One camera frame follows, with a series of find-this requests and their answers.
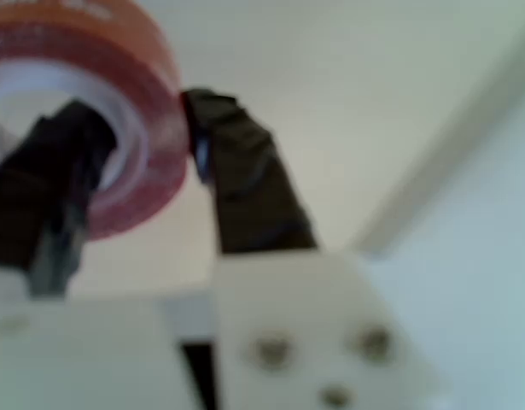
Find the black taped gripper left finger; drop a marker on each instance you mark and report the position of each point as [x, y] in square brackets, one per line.
[44, 179]

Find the red tape roll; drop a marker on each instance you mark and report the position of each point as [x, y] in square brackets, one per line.
[159, 128]

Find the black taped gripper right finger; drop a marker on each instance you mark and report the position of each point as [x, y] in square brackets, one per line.
[253, 192]

